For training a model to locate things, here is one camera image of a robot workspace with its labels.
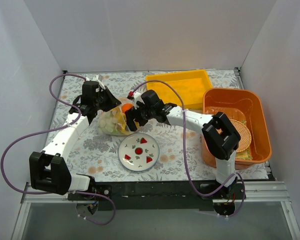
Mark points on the aluminium frame rail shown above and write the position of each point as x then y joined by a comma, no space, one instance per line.
264,214

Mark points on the round woven bamboo basket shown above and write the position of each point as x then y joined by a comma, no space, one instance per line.
245,135

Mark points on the watermelon pattern ceramic plate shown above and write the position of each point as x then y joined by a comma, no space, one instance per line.
138,152

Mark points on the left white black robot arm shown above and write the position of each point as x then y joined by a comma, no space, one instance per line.
48,169

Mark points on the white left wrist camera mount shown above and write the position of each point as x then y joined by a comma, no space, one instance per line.
96,78

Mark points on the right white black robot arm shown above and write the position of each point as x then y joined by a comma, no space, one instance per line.
220,135

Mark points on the yellow plastic tray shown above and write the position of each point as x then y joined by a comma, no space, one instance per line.
189,85

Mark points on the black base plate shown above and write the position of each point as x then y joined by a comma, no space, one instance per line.
163,195

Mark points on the floral pattern table mat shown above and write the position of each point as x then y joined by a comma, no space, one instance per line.
96,154

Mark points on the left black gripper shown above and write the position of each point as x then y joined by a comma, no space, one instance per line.
106,97

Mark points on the fake orange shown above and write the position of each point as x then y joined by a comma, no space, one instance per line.
125,107

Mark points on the clear zip top bag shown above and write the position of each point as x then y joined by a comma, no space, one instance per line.
113,122

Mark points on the orange plastic tub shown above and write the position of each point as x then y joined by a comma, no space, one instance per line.
245,107

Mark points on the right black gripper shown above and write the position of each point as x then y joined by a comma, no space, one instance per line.
138,115

